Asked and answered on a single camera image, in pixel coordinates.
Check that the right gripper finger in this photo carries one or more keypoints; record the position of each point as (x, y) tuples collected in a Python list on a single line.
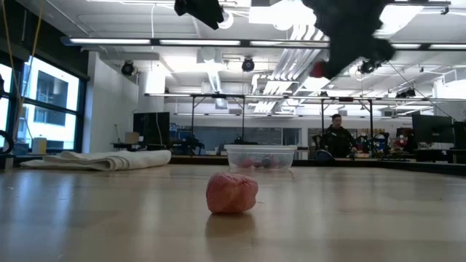
[(329, 71)]

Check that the clear plastic tupperware container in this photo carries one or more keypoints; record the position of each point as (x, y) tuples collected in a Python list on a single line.
[(260, 149)]

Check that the background blue robot arm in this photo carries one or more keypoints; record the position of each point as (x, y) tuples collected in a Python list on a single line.
[(380, 140)]

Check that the black round ceiling speaker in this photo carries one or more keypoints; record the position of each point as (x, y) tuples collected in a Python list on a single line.
[(248, 64), (127, 68)]

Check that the person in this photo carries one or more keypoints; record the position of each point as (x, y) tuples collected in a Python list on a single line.
[(338, 140)]

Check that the blue office chair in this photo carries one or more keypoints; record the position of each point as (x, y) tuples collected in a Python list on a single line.
[(323, 154)]

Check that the long ceiling light strip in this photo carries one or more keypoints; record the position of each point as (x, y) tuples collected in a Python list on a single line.
[(109, 41)]

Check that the wide black computer monitor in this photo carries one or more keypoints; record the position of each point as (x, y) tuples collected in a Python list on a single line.
[(432, 128)]

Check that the blue toy blueberry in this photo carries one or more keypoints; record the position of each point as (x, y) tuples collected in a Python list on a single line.
[(267, 162)]

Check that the black monitor at room edge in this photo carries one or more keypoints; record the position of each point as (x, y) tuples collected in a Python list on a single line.
[(460, 134)]

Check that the background black robot equipment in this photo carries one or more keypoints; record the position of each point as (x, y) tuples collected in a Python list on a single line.
[(187, 144)]

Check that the small cardboard box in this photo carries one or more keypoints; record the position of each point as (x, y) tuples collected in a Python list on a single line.
[(132, 137)]

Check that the pink knobbly toy fruit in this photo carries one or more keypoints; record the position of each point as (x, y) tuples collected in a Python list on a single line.
[(232, 193)]

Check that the black framed window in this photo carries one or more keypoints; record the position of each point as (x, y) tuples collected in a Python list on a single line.
[(82, 116)]

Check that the folded white towel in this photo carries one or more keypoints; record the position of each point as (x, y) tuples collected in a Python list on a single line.
[(109, 160)]

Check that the white cylindrical tub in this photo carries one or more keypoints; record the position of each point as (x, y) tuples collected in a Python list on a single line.
[(39, 145)]

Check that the small blue box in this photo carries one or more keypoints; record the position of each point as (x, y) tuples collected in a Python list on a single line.
[(20, 148)]

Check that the black overhead rig camera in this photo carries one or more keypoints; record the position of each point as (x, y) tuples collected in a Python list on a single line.
[(367, 67)]

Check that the silver ventilation duct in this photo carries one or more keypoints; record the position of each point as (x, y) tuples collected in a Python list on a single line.
[(404, 14)]

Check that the black hanging camera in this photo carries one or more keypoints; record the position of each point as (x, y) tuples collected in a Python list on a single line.
[(406, 93)]

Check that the black table edge rail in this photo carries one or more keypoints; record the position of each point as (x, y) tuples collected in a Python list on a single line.
[(418, 166)]

